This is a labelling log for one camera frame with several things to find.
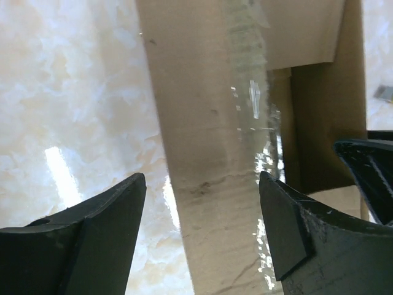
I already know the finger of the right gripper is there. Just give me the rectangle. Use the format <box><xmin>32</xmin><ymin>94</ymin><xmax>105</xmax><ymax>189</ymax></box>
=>
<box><xmin>333</xmin><ymin>139</ymin><xmax>392</xmax><ymax>226</ymax></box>

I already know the brown cardboard express box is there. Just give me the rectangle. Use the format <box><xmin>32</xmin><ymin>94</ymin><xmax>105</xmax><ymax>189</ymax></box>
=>
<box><xmin>137</xmin><ymin>1</ymin><xmax>366</xmax><ymax>294</ymax></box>

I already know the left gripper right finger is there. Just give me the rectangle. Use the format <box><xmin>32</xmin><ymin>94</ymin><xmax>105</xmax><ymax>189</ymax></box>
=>
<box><xmin>259</xmin><ymin>171</ymin><xmax>392</xmax><ymax>294</ymax></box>

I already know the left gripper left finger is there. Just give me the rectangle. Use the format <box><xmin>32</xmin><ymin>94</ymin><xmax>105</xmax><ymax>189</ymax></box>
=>
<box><xmin>1</xmin><ymin>173</ymin><xmax>147</xmax><ymax>295</ymax></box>

